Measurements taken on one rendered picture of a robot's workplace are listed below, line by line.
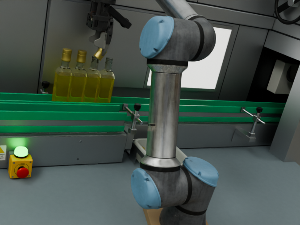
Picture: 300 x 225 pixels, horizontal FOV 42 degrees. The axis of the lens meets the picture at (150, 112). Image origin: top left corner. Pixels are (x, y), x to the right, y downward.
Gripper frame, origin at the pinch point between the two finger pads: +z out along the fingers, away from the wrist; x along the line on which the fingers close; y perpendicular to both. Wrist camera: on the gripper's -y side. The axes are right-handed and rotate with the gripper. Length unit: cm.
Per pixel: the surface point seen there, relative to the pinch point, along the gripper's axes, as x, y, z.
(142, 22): -11.4, -20.6, -11.4
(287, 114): 16, -96, 19
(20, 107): 6.2, 30.5, 21.6
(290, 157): 24, -99, 40
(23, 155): 21.0, 31.2, 33.0
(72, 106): 6.4, 11.4, 20.7
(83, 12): -11.9, 6.0, -12.0
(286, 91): -6, -117, 15
